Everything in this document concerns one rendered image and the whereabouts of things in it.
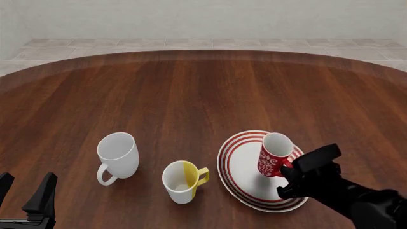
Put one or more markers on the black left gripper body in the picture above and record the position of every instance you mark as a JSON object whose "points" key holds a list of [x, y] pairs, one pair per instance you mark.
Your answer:
{"points": [[25, 224]]}

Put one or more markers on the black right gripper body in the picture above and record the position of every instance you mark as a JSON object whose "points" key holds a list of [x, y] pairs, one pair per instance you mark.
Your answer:
{"points": [[322, 180]]}

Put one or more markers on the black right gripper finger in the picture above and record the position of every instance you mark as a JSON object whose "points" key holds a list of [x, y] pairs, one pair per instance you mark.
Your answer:
{"points": [[294, 190], [319, 157]]}

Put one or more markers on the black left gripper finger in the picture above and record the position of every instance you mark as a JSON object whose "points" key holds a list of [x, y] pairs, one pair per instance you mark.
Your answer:
{"points": [[5, 182], [44, 198]]}

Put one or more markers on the red patterned mug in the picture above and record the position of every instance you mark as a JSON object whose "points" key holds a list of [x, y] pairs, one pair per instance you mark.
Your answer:
{"points": [[268, 164]]}

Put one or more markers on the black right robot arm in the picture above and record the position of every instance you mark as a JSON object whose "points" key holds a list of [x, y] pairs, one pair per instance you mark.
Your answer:
{"points": [[375, 210]]}

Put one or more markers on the white plate with red rings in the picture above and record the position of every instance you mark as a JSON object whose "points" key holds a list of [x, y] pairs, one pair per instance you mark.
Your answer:
{"points": [[241, 167]]}

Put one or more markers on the white and yellow mug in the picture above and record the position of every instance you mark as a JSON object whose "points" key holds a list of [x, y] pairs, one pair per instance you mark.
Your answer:
{"points": [[179, 190]]}

